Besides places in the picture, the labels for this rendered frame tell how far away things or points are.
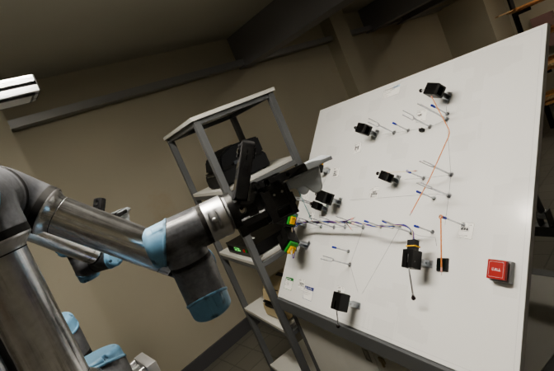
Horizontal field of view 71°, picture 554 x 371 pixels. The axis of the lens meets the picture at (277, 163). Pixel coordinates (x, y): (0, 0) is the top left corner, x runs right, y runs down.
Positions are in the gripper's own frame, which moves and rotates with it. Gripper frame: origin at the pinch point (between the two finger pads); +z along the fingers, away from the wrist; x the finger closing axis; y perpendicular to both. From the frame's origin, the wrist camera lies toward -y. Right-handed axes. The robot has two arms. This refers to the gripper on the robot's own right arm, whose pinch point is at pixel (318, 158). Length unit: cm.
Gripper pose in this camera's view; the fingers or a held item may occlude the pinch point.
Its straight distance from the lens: 76.1
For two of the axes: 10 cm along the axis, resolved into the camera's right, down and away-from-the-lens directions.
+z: 8.9, -4.0, 2.2
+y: 4.2, 9.1, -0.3
